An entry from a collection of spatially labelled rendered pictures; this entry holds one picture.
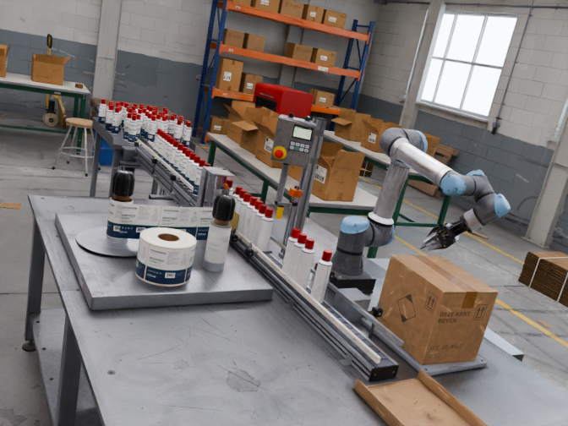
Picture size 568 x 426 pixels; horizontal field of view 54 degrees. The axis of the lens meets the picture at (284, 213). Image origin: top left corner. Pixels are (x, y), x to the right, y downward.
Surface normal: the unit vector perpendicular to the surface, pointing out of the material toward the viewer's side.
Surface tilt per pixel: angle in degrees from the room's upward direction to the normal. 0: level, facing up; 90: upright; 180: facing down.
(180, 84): 90
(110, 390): 0
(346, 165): 100
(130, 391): 0
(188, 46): 90
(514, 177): 90
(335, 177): 91
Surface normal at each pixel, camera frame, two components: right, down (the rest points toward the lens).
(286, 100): 0.59, 0.34
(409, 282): -0.90, -0.06
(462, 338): 0.40, 0.33
